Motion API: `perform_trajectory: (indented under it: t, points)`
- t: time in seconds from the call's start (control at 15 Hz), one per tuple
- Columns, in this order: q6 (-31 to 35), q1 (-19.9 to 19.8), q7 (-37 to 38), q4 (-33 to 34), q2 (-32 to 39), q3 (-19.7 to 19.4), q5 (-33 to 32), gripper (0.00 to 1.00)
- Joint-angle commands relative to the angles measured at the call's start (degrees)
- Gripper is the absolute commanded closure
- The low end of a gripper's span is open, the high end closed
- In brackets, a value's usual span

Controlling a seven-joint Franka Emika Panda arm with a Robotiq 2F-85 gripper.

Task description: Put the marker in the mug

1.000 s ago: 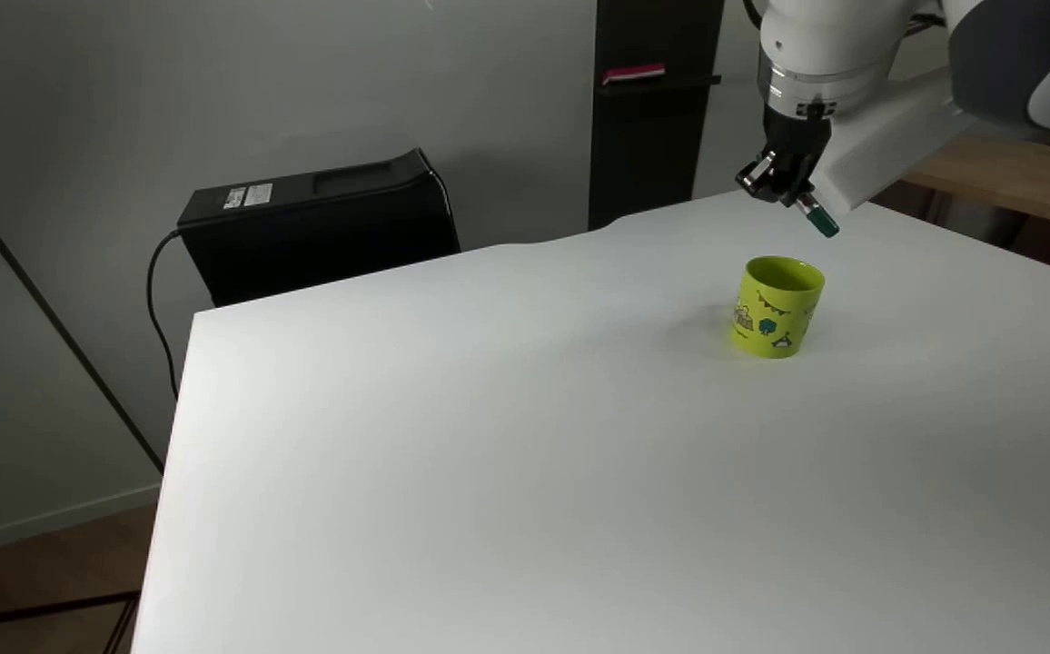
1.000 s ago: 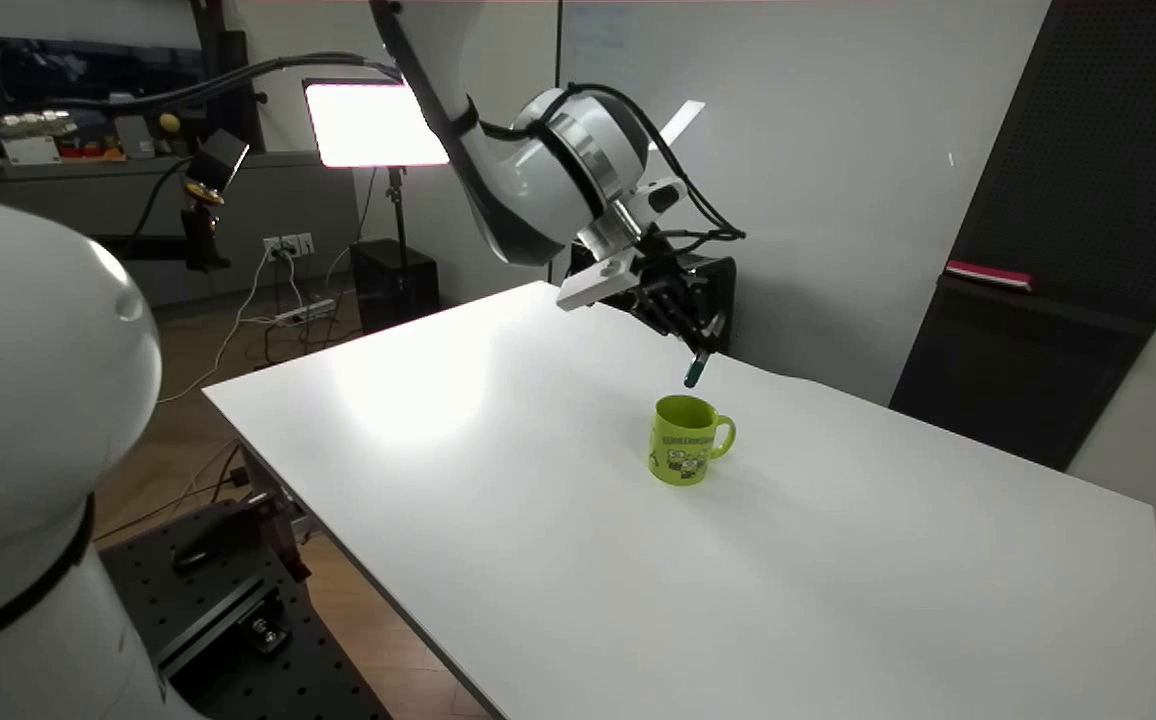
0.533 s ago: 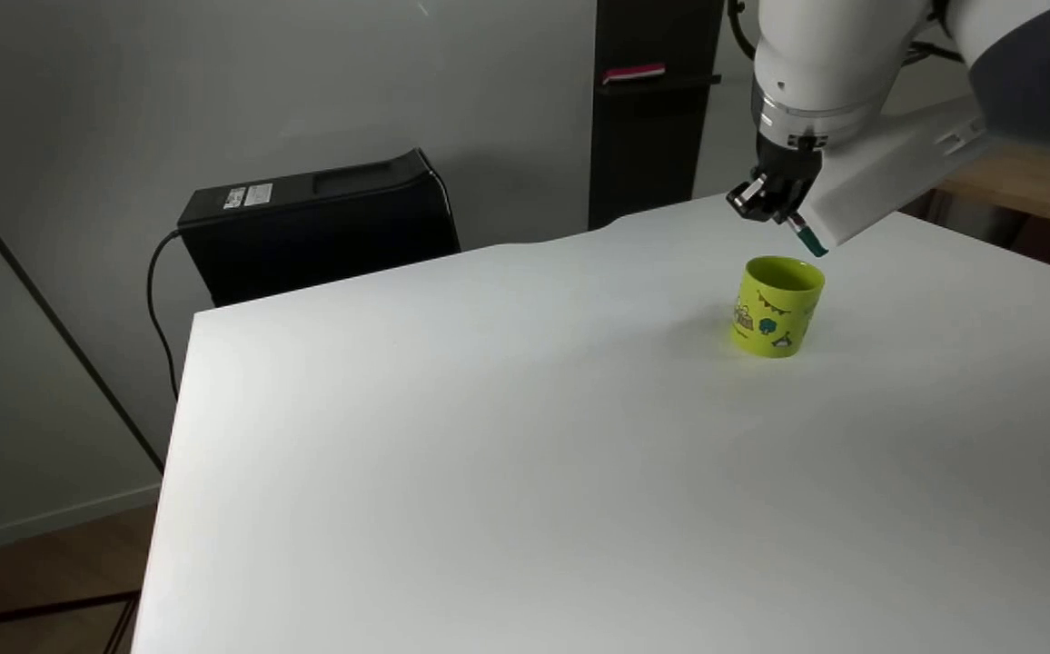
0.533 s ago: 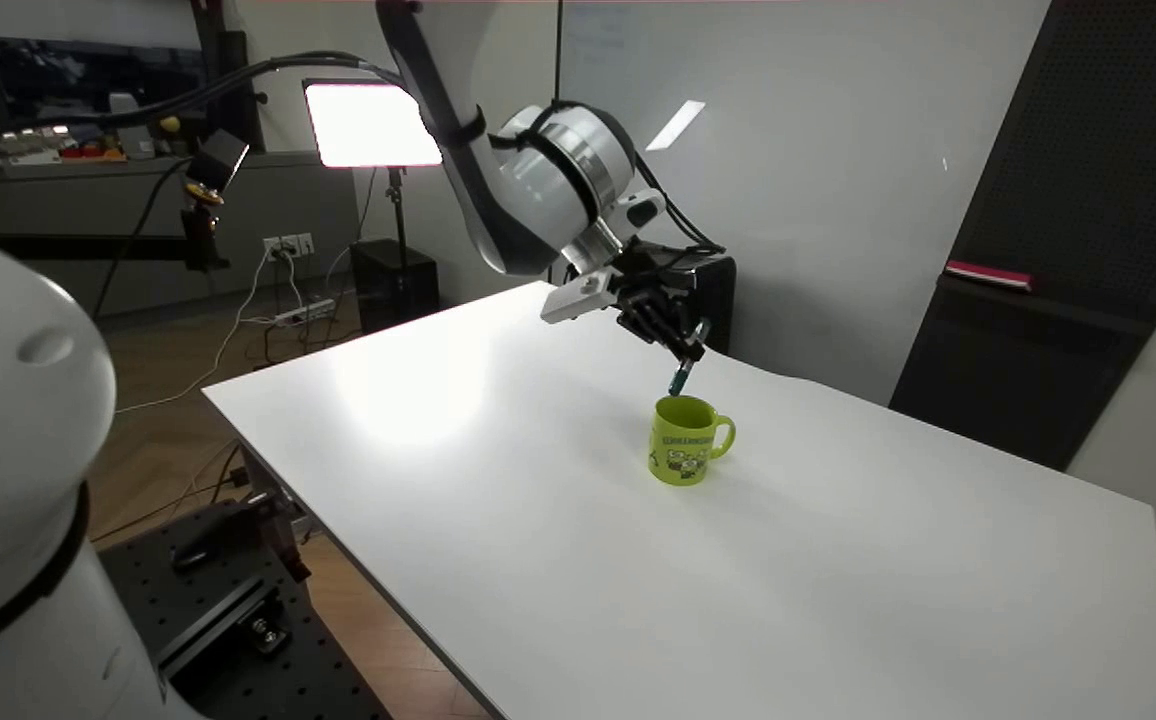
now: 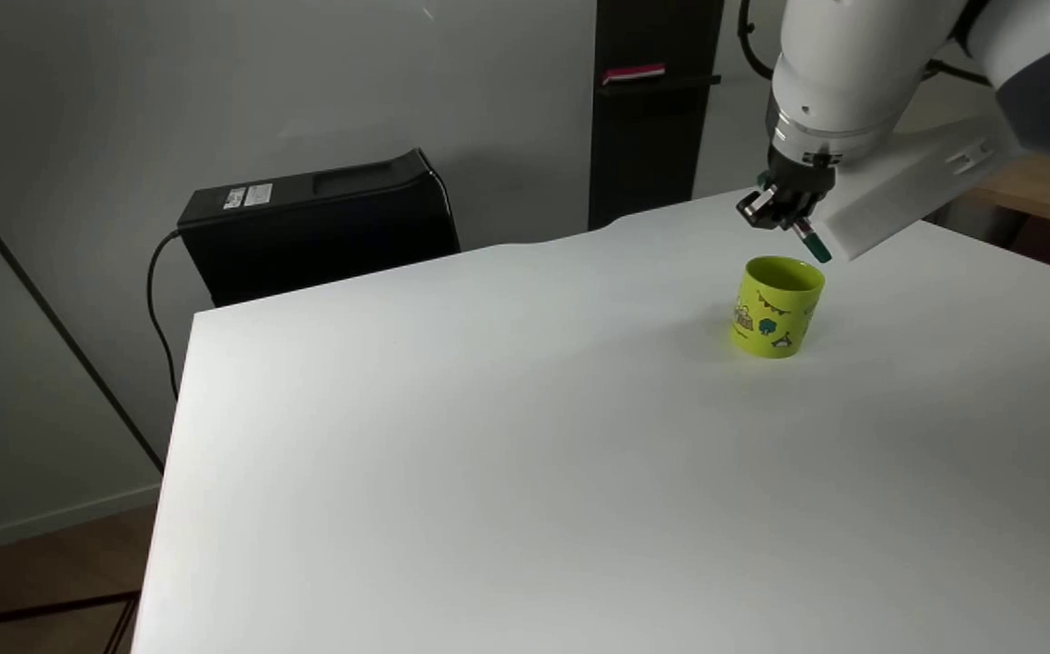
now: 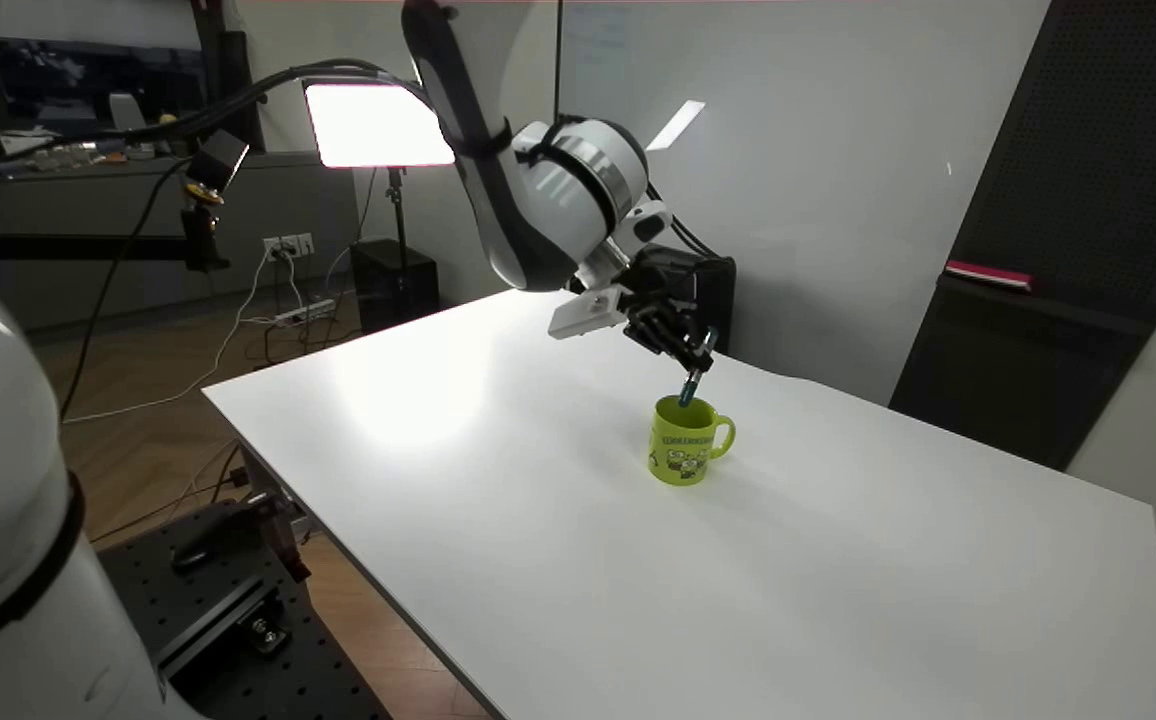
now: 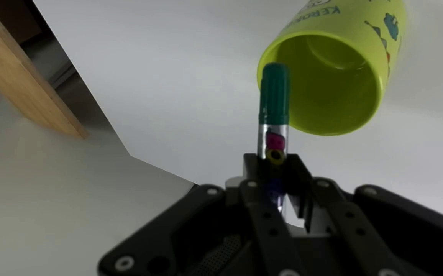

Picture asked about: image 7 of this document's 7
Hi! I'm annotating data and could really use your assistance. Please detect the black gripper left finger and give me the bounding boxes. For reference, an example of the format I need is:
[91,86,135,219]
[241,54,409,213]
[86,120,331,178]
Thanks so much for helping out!
[97,152,304,276]

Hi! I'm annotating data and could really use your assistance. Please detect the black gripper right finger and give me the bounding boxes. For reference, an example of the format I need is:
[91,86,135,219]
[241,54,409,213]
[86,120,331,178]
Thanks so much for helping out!
[284,152,443,276]

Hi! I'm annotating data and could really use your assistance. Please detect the green whiteboard marker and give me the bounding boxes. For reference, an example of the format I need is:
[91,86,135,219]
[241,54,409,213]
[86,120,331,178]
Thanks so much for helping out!
[256,61,291,213]

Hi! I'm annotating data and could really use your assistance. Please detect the yellow-green printed mug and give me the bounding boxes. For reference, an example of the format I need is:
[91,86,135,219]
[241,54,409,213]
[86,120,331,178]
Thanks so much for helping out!
[255,0,409,138]

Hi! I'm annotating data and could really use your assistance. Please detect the light wooden table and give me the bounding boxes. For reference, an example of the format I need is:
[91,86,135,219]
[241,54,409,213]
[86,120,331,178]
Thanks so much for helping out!
[0,0,87,140]

